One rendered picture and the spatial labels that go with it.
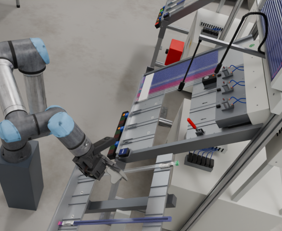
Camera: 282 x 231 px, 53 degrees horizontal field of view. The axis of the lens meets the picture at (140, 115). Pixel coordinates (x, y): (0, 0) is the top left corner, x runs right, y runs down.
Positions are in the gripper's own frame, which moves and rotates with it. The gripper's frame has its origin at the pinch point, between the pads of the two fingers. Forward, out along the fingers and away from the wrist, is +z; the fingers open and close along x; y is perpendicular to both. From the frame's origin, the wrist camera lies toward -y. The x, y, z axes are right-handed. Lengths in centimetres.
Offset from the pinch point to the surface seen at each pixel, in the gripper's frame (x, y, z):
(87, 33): -187, -177, 30
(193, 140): 18.1, -29.8, 12.4
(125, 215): 0.9, 8.5, 16.8
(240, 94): 34, -52, 6
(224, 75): 23, -64, 6
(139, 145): -11.9, -25.6, 16.6
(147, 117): -18, -45, 17
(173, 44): -40, -122, 23
